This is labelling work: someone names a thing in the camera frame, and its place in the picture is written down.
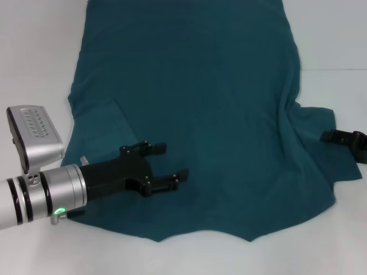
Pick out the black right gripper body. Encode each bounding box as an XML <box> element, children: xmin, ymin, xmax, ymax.
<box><xmin>348</xmin><ymin>130</ymin><xmax>367</xmax><ymax>166</ymax></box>

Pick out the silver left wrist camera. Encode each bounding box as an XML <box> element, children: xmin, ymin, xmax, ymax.
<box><xmin>6</xmin><ymin>105</ymin><xmax>65</xmax><ymax>178</ymax></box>

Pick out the teal blue t-shirt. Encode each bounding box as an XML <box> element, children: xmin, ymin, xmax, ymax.
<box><xmin>67</xmin><ymin>0</ymin><xmax>362</xmax><ymax>243</ymax></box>

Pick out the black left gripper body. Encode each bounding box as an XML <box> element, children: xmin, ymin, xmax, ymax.
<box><xmin>79</xmin><ymin>146</ymin><xmax>154</xmax><ymax>203</ymax></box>

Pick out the left arm cable with plug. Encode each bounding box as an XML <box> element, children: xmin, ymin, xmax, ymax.
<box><xmin>50</xmin><ymin>210</ymin><xmax>86</xmax><ymax>226</ymax></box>

